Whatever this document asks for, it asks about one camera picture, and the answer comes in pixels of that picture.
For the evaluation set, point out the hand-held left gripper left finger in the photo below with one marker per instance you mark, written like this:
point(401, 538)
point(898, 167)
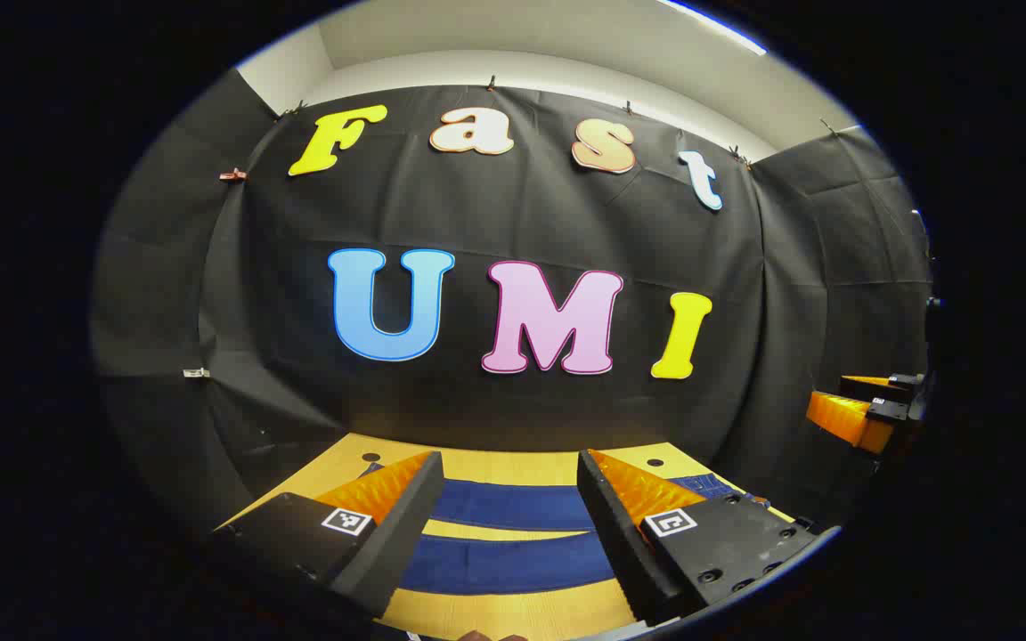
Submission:
point(406, 516)

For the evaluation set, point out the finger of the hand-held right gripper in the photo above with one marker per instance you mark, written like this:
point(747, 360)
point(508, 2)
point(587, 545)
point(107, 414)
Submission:
point(865, 385)
point(842, 420)

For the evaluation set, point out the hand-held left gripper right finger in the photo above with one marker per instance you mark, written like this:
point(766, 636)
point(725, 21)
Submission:
point(606, 525)

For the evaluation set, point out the blue denim jeans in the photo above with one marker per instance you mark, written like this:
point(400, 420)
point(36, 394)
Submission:
point(495, 565)

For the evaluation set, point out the white backdrop clip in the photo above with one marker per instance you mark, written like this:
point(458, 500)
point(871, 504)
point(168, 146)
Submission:
point(196, 373)

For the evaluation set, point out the black backdrop cloth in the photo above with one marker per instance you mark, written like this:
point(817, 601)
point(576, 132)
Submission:
point(522, 223)

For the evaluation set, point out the orange backdrop clip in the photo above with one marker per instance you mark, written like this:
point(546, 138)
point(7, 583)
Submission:
point(232, 174)

